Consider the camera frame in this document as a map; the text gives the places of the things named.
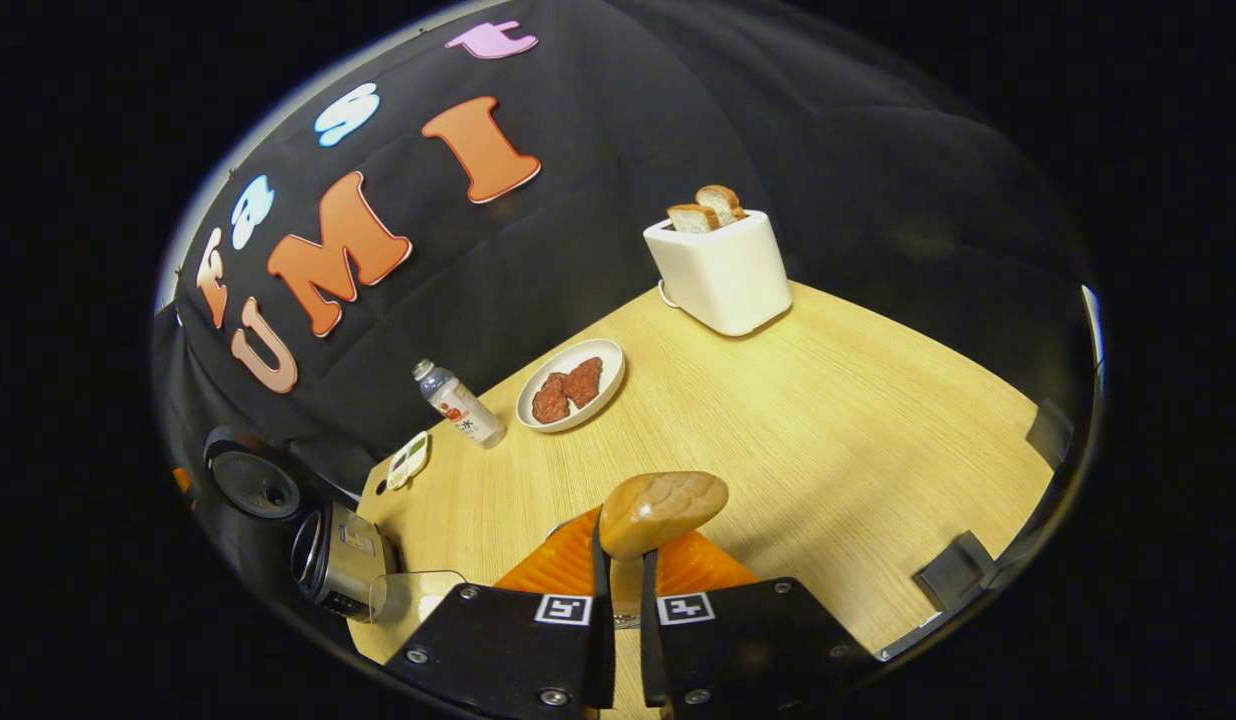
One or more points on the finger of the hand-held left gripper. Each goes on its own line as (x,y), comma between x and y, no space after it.
(184,484)

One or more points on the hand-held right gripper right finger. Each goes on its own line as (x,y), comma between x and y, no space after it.
(758,650)

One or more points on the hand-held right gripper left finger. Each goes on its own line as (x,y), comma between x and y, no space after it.
(498,640)

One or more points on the black silver rice cooker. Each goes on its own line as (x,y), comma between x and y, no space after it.
(348,565)

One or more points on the wooden spoon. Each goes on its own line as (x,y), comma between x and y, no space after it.
(668,505)

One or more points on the clear plastic container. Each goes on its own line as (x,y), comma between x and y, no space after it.
(408,600)

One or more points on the white divided grain dish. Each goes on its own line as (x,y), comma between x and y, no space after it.
(408,461)

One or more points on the clear plastic drink bottle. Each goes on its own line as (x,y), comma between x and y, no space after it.
(460,405)

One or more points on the red meat slice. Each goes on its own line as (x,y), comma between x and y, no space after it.
(584,381)
(550,399)

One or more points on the white oval plate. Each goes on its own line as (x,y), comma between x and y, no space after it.
(603,355)

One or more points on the white toaster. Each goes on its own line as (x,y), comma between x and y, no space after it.
(723,275)

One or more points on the toasted bread slice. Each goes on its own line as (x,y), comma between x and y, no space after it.
(692,218)
(723,203)

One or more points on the black backdrop cloth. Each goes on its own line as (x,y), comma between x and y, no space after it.
(598,150)

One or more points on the grey table bracket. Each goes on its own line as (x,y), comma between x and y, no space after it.
(956,572)
(1050,435)

